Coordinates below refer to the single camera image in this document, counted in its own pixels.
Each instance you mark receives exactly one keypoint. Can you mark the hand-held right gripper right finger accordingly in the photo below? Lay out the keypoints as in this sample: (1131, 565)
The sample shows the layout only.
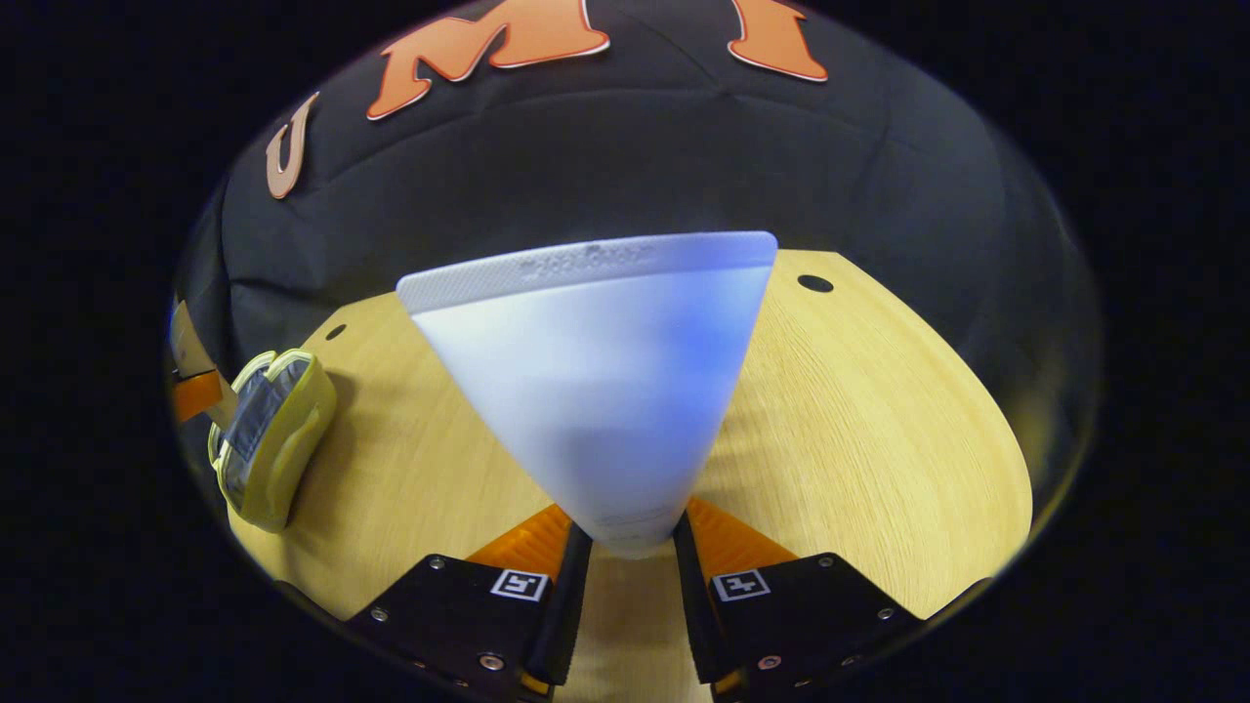
(688, 605)

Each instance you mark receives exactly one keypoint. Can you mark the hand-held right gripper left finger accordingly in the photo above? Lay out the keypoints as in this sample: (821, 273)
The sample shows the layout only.
(571, 605)

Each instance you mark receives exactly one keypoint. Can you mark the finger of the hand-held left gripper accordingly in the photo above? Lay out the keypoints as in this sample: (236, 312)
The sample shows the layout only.
(198, 391)

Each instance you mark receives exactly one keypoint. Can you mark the cream yellow suitcase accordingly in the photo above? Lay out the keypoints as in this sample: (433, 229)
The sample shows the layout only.
(278, 439)

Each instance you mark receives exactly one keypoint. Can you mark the white squeeze tube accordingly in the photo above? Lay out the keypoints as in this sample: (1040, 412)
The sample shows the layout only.
(596, 391)

